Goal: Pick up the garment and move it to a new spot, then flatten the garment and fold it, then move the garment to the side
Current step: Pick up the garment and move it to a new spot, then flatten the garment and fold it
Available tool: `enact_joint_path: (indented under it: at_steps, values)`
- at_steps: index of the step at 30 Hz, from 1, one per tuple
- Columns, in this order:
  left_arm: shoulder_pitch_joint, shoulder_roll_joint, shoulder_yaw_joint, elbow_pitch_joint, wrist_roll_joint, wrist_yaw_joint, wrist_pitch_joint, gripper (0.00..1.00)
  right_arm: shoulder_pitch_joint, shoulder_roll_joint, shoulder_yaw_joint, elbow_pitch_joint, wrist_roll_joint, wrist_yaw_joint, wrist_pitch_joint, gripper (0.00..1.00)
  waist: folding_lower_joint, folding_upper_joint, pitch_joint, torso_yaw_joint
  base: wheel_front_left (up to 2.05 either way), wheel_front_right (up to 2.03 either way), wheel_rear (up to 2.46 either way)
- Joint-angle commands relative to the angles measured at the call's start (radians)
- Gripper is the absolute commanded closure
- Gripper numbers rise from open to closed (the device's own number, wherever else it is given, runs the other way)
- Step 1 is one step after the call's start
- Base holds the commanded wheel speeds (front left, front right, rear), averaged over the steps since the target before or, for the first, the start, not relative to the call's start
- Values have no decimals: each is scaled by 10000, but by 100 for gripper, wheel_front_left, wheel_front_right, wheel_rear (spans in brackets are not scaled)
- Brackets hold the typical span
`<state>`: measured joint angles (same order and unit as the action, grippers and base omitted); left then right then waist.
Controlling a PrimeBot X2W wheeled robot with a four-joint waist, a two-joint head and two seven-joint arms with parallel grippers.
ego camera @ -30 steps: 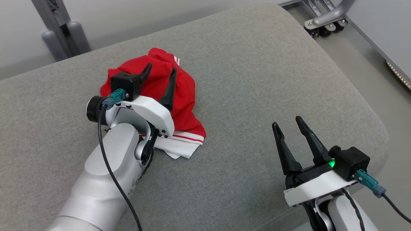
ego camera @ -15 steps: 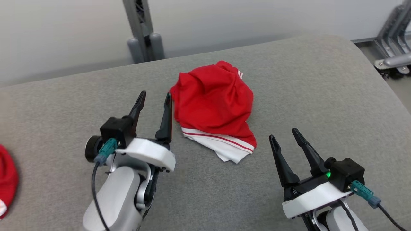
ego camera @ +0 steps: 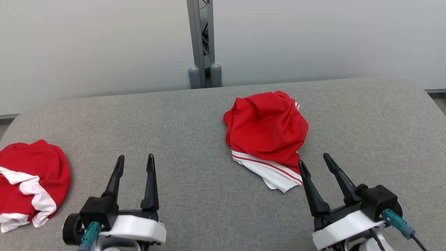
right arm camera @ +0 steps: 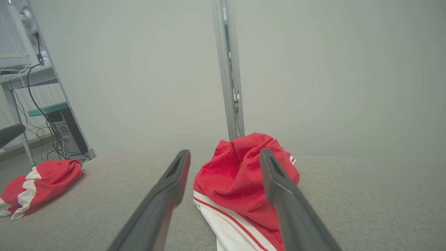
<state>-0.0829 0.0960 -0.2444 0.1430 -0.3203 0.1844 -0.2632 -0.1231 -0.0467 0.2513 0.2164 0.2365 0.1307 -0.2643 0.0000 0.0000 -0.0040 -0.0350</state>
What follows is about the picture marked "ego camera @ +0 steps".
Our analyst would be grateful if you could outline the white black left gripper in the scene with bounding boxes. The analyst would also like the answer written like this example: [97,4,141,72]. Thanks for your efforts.
[99,153,167,245]

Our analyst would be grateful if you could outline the red shorts with white stripe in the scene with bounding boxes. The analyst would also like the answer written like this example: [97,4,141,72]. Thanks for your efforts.
[0,139,71,233]

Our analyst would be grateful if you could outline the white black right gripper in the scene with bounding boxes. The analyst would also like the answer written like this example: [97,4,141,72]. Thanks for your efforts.
[298,153,387,251]

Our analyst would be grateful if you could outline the left camera cable teal plug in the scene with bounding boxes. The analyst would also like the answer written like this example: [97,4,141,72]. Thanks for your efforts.
[77,221,102,251]

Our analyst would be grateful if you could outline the grey metal post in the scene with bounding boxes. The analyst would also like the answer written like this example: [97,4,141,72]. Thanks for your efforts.
[186,0,215,88]

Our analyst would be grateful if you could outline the red jersey with white sleeves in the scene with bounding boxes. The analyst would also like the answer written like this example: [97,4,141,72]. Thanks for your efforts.
[223,91,309,193]

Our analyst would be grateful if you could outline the camera cable teal plug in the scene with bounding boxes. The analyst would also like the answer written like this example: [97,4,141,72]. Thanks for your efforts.
[382,208,428,251]
[77,221,102,251]

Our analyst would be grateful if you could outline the black cables inside post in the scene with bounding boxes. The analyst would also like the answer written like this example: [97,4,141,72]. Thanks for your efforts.
[200,0,210,60]

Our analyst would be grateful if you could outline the right camera cable teal plug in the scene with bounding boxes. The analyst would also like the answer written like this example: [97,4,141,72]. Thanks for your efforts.
[382,208,428,251]

